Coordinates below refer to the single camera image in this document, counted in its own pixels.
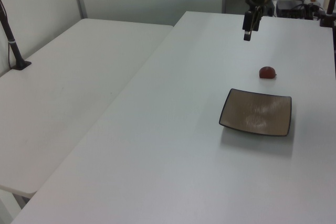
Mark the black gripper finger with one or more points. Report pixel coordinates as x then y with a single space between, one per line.
257 23
247 26

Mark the small round red-brown food item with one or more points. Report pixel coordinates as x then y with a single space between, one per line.
267 72

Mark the square brown ceramic plate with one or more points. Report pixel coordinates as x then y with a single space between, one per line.
256 112

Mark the black electronics box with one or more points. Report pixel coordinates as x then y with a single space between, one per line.
291 9

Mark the black table clamp mount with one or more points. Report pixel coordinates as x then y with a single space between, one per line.
326 19

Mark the black camera stand pole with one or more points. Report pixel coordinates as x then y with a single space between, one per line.
9 37

